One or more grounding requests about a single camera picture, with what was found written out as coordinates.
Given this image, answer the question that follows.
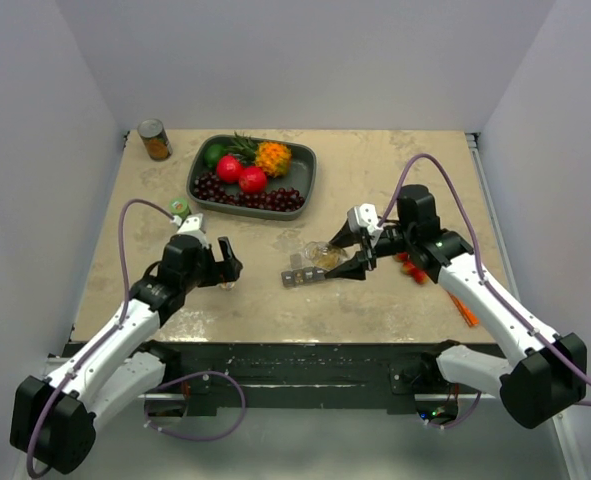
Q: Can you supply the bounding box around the black table front rail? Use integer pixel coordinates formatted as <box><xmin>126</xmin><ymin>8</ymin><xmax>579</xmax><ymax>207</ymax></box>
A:
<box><xmin>138</xmin><ymin>340</ymin><xmax>451</xmax><ymax>416</ymax></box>

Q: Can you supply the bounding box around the orange toy pineapple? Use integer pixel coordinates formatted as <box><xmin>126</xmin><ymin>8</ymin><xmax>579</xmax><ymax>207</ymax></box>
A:
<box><xmin>226</xmin><ymin>132</ymin><xmax>293</xmax><ymax>178</ymax></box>

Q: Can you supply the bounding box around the grey-green plastic fruit tray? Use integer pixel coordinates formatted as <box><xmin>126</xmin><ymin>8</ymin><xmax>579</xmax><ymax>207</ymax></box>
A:
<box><xmin>186</xmin><ymin>134</ymin><xmax>317</xmax><ymax>221</ymax></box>

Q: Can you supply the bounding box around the grey weekly pill organizer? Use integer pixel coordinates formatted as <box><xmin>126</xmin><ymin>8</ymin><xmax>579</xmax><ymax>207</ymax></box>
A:
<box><xmin>280</xmin><ymin>253</ymin><xmax>327</xmax><ymax>289</ymax></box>

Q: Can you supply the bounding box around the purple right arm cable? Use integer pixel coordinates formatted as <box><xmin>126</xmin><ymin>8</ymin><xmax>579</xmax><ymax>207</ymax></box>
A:
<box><xmin>377</xmin><ymin>153</ymin><xmax>591</xmax><ymax>410</ymax></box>

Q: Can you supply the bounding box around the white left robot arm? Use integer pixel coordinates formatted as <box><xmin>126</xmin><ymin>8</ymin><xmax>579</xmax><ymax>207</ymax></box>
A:
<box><xmin>10</xmin><ymin>233</ymin><xmax>243</xmax><ymax>479</ymax></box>

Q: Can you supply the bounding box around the clear pill bottle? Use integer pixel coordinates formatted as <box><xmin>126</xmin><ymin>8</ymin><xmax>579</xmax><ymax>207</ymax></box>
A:
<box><xmin>304</xmin><ymin>242</ymin><xmax>348</xmax><ymax>270</ymax></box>

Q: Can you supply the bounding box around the dark purple grape bunch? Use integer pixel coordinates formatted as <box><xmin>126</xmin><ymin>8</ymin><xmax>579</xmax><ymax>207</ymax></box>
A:
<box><xmin>189</xmin><ymin>173</ymin><xmax>306</xmax><ymax>213</ymax></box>

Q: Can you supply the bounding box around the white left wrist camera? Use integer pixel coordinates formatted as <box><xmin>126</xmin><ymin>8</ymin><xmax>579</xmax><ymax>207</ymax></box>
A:
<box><xmin>177</xmin><ymin>213</ymin><xmax>209</xmax><ymax>247</ymax></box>

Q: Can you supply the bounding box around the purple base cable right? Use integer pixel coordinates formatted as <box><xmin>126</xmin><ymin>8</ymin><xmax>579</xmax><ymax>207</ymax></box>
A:
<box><xmin>424</xmin><ymin>389</ymin><xmax>485</xmax><ymax>431</ymax></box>

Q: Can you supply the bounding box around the tin can with orange label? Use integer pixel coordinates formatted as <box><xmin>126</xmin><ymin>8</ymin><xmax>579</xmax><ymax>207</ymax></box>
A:
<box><xmin>137</xmin><ymin>119</ymin><xmax>173</xmax><ymax>161</ymax></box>

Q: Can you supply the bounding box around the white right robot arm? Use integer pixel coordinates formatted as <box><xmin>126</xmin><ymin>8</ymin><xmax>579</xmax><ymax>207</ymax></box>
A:
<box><xmin>325</xmin><ymin>184</ymin><xmax>587</xmax><ymax>429</ymax></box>

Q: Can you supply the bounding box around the green toy lime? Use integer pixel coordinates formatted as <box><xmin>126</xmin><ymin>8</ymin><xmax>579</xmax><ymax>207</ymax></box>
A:
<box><xmin>203</xmin><ymin>143</ymin><xmax>227</xmax><ymax>170</ymax></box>

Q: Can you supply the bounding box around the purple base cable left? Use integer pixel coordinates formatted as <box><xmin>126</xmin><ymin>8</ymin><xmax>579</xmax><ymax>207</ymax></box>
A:
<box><xmin>142</xmin><ymin>369</ymin><xmax>247</xmax><ymax>442</ymax></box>

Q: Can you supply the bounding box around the red toy apple left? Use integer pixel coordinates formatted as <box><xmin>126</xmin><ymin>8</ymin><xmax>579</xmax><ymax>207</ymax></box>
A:
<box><xmin>216</xmin><ymin>155</ymin><xmax>244</xmax><ymax>184</ymax></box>

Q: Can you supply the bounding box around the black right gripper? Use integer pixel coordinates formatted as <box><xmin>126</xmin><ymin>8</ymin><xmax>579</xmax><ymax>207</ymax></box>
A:
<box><xmin>321</xmin><ymin>217</ymin><xmax>415</xmax><ymax>280</ymax></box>

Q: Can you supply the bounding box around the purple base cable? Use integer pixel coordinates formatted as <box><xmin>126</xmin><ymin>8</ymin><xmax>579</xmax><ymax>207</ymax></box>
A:
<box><xmin>142</xmin><ymin>369</ymin><xmax>247</xmax><ymax>442</ymax></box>
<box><xmin>424</xmin><ymin>389</ymin><xmax>485</xmax><ymax>431</ymax></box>

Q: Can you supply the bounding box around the green lidded jar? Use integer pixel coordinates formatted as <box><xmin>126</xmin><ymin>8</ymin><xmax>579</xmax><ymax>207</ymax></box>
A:
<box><xmin>169</xmin><ymin>197</ymin><xmax>191</xmax><ymax>226</ymax></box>

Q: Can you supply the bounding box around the orange snack box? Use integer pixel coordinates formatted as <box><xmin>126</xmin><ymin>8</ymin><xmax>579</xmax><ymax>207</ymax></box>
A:
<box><xmin>449</xmin><ymin>294</ymin><xmax>479</xmax><ymax>328</ymax></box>

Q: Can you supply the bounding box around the red toy apple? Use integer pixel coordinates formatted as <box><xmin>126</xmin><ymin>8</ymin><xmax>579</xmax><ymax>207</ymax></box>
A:
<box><xmin>238</xmin><ymin>166</ymin><xmax>268</xmax><ymax>194</ymax></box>
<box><xmin>216</xmin><ymin>155</ymin><xmax>244</xmax><ymax>184</ymax></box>

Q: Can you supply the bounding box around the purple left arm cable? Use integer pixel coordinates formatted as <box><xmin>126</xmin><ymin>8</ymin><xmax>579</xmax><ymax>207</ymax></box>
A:
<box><xmin>26</xmin><ymin>198</ymin><xmax>181</xmax><ymax>479</ymax></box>

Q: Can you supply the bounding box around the red toy apple right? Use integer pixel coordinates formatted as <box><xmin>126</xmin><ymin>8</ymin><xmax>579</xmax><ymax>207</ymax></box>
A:
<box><xmin>238</xmin><ymin>166</ymin><xmax>268</xmax><ymax>194</ymax></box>

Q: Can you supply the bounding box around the red lychee fruit bunch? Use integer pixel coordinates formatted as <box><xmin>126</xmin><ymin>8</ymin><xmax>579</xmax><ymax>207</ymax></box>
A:
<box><xmin>394</xmin><ymin>253</ymin><xmax>429</xmax><ymax>285</ymax></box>

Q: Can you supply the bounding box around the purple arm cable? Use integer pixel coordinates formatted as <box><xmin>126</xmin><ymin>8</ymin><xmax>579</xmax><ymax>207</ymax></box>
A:
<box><xmin>26</xmin><ymin>198</ymin><xmax>181</xmax><ymax>479</ymax></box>
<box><xmin>377</xmin><ymin>153</ymin><xmax>591</xmax><ymax>410</ymax></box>

